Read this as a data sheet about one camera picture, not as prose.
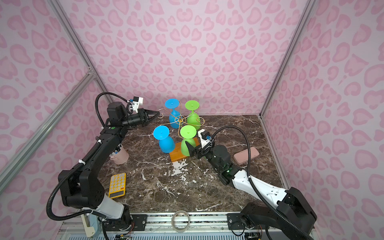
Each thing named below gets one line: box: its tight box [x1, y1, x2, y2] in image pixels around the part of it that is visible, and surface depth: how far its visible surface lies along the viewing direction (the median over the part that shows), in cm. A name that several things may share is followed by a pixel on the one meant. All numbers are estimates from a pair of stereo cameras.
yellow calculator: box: [108, 172, 126, 199], surface depth 87 cm
